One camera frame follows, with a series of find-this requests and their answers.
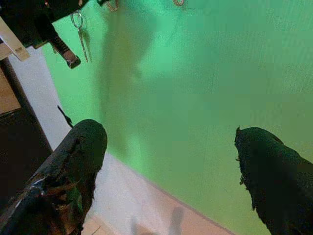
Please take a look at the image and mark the silver keys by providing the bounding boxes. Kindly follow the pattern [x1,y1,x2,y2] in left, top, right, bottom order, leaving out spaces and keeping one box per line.
[70,9,93,63]

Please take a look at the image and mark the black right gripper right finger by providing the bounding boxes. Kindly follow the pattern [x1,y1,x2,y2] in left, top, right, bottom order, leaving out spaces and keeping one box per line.
[234,126,313,235]

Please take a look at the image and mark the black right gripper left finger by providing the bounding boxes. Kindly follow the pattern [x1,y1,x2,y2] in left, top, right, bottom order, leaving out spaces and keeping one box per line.
[0,119,108,235]

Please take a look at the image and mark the dark brown cabinet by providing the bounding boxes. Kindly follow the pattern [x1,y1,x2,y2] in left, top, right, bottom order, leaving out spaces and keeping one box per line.
[0,58,53,204]

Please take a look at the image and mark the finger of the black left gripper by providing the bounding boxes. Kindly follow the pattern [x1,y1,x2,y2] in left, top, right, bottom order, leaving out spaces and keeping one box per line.
[49,33,82,70]

